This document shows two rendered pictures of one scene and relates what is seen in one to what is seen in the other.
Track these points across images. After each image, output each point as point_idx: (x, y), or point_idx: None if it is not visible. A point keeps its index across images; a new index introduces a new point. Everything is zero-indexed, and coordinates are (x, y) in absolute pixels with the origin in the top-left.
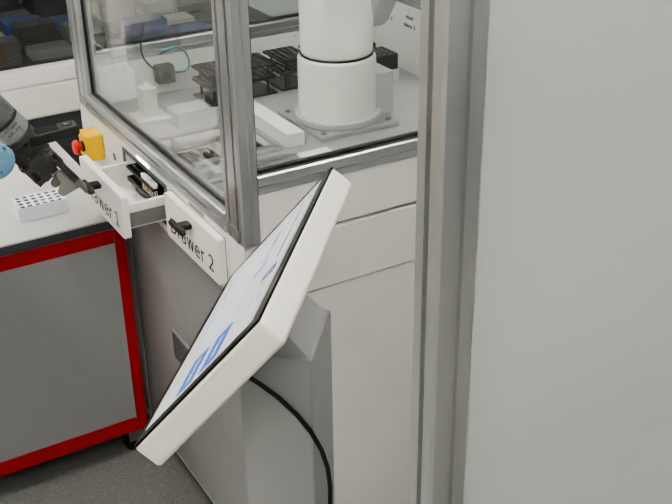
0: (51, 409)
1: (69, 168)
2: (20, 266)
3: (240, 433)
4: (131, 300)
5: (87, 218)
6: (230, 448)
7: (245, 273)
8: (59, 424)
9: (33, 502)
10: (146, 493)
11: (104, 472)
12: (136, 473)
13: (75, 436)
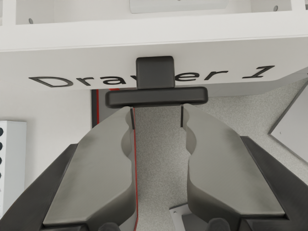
0: (131, 161)
1: (300, 198)
2: None
3: (295, 74)
4: (117, 88)
5: (68, 101)
6: (261, 82)
7: None
8: (133, 156)
9: (145, 172)
10: (165, 120)
11: (140, 134)
12: (148, 120)
13: (134, 147)
